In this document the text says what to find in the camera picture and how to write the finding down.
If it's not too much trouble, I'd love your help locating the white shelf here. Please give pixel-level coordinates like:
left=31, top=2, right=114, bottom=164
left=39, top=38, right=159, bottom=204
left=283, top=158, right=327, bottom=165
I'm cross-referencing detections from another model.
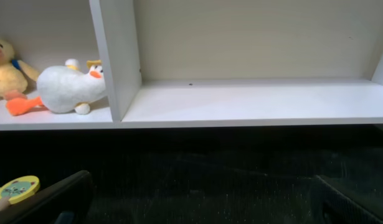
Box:
left=0, top=0, right=383, bottom=135

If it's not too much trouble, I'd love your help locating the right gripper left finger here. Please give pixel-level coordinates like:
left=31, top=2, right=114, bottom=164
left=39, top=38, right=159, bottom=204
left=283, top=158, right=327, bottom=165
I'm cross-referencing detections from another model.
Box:
left=0, top=169, right=94, bottom=224

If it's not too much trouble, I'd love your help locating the yellow plush duck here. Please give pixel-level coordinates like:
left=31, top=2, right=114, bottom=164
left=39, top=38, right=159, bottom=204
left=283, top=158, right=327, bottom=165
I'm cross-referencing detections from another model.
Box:
left=0, top=37, right=41, bottom=101

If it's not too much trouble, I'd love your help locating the yellow rattle drum toy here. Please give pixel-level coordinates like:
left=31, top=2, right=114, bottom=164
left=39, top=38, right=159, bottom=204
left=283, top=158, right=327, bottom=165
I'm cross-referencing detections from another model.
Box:
left=0, top=175, right=41, bottom=215

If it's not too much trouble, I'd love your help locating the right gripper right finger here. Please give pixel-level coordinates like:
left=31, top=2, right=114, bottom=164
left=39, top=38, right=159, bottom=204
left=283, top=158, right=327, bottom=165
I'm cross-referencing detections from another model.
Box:
left=309, top=174, right=383, bottom=224

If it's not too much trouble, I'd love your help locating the white plush duck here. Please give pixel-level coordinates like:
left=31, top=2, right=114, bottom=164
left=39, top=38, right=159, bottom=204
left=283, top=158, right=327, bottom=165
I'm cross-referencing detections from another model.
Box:
left=6, top=58, right=107, bottom=116

